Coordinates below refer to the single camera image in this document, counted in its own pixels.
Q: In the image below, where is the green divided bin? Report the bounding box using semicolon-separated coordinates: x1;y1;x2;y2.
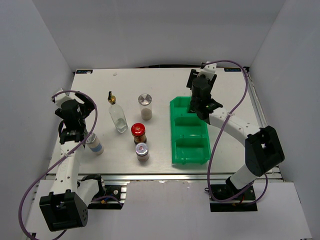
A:
169;96;211;166

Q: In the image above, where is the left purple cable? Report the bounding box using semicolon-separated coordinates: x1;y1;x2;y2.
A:
18;91;125;240

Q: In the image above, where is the purple cable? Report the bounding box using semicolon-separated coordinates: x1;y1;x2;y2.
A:
18;91;125;240
206;59;270;204

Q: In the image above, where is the red lid sauce jar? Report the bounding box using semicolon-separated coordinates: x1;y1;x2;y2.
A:
130;122;147;145

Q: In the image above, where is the dark sauce glass bottle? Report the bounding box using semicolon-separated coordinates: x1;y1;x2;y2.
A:
187;92;198;114

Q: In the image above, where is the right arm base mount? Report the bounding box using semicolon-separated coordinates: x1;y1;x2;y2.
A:
203;182;258;213

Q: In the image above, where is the table logo sticker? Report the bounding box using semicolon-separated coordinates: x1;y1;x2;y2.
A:
75;69;93;75
224;67;242;72

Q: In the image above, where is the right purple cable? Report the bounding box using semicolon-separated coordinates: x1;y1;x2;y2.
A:
206;59;270;204

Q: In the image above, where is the blue label white jar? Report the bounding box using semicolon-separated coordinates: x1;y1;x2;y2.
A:
85;132;104;155

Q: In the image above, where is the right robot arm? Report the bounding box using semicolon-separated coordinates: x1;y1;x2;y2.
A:
186;69;285;200

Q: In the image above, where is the clear oil bottle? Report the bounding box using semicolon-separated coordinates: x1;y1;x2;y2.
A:
107;91;128;134

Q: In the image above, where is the right aluminium rail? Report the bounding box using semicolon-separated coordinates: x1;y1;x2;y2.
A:
244;66;285;177

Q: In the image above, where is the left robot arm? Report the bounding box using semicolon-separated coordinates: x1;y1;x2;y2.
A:
39;89;106;232

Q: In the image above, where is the left table logo sticker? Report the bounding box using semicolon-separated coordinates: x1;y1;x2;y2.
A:
75;69;93;75

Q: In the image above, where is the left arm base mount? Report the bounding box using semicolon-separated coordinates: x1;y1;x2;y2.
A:
88;184;127;210

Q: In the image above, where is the right table logo sticker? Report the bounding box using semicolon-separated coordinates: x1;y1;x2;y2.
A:
224;67;242;72

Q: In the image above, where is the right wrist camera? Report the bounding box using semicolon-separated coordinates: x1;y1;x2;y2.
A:
197;61;217;80

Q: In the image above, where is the silver lid spice jar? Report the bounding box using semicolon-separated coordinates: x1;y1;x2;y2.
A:
137;93;153;121

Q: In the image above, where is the small silver lid jar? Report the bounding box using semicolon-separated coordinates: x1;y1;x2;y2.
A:
135;142;150;162

